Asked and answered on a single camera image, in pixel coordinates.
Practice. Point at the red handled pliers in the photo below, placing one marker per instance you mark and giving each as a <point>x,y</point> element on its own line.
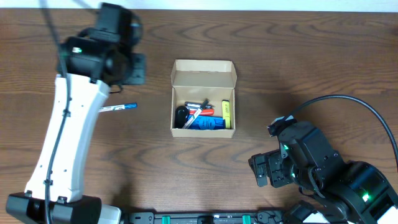
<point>208,111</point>

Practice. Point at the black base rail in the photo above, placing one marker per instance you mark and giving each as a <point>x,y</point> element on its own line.
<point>202,218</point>

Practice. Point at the blue capped white marker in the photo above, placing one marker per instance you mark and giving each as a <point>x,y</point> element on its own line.
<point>128,106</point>

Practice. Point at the black capped white marker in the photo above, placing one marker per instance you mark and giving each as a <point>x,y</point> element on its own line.
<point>196,114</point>

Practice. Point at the blue plastic tool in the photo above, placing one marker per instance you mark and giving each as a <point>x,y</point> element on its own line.
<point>208,123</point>

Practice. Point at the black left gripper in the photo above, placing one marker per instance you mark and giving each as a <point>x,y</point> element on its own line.
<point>137,69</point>

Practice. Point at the cardboard box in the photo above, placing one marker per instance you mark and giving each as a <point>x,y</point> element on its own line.
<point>199,80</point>

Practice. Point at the black correction tape dispenser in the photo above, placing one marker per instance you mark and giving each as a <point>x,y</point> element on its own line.
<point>181,116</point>

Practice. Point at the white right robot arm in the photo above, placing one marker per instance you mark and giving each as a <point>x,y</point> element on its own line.
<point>355,192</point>

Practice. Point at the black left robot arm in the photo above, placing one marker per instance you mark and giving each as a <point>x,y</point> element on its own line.
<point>89,67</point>

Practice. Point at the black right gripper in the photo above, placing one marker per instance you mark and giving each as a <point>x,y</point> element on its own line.
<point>270,170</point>

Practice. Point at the yellow highlighter pen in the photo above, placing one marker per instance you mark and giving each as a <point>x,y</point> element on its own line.
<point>226,113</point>

